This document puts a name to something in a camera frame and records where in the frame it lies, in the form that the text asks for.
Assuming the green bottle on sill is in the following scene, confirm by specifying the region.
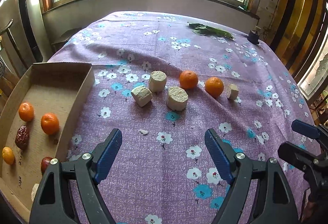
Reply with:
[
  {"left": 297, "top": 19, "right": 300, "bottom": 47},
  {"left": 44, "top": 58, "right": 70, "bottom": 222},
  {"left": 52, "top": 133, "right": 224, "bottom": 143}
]
[{"left": 244, "top": 0, "right": 249, "bottom": 10}]

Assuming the small white yam crumb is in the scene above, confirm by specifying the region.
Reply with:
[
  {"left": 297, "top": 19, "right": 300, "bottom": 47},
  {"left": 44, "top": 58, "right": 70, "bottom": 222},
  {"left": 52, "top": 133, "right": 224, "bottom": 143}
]
[{"left": 139, "top": 129, "right": 149, "bottom": 135}]

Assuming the cardboard box tray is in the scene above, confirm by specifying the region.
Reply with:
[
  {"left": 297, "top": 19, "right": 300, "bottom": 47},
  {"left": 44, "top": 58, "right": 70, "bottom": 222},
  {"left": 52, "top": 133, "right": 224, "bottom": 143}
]
[{"left": 1, "top": 63, "right": 95, "bottom": 221}]

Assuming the large white yam chunk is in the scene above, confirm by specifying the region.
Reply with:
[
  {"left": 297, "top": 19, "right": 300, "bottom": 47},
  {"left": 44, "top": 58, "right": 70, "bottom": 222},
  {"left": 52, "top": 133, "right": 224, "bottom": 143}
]
[{"left": 31, "top": 183, "right": 39, "bottom": 202}]

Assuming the tall standing air conditioner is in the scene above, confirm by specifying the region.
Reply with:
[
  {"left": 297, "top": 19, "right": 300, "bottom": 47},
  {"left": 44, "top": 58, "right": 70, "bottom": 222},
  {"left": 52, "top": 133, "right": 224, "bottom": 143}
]
[{"left": 18, "top": 0, "right": 53, "bottom": 62}]

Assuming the white yam chunk back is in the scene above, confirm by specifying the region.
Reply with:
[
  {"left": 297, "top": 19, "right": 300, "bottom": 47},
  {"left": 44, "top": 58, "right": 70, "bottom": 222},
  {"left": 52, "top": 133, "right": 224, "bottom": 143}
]
[{"left": 148, "top": 70, "right": 167, "bottom": 93}]

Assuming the green leafy vegetable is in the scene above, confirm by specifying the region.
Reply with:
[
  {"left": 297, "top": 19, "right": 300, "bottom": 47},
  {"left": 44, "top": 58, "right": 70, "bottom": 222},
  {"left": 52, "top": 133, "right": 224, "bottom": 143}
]
[{"left": 188, "top": 23, "right": 234, "bottom": 40}]

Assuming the dark small jar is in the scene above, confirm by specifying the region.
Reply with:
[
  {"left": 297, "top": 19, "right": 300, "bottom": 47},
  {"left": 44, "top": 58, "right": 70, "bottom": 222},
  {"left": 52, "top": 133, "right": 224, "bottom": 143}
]
[{"left": 247, "top": 26, "right": 261, "bottom": 45}]

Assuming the large front orange tangerine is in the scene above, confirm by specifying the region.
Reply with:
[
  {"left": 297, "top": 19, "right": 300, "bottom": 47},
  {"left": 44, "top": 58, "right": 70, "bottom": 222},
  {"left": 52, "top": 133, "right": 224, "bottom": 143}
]
[{"left": 41, "top": 113, "right": 59, "bottom": 135}]

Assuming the dried red date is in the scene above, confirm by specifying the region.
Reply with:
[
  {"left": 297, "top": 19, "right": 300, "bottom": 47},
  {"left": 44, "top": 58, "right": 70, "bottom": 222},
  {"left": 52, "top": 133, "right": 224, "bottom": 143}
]
[
  {"left": 41, "top": 156, "right": 52, "bottom": 175},
  {"left": 15, "top": 125, "right": 30, "bottom": 150}
]

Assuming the dark wooden stool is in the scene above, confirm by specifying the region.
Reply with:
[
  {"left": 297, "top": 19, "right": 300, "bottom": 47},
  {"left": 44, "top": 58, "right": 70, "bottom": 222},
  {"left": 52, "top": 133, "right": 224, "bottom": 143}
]
[{"left": 51, "top": 27, "right": 82, "bottom": 52}]

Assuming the small yellowish tangerine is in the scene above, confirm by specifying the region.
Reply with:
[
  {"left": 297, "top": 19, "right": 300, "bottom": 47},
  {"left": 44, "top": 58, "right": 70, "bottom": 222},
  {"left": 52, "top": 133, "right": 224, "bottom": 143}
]
[{"left": 2, "top": 146, "right": 15, "bottom": 165}]

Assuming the purple floral tablecloth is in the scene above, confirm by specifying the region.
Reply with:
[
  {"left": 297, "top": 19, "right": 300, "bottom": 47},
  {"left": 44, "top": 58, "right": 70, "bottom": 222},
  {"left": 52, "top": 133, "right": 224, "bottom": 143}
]
[{"left": 51, "top": 12, "right": 320, "bottom": 223}]

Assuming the beige yam chunk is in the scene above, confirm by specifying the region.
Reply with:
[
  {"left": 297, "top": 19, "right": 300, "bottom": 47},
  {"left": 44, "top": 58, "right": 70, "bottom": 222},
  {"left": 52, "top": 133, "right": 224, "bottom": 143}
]
[{"left": 226, "top": 84, "right": 239, "bottom": 100}]

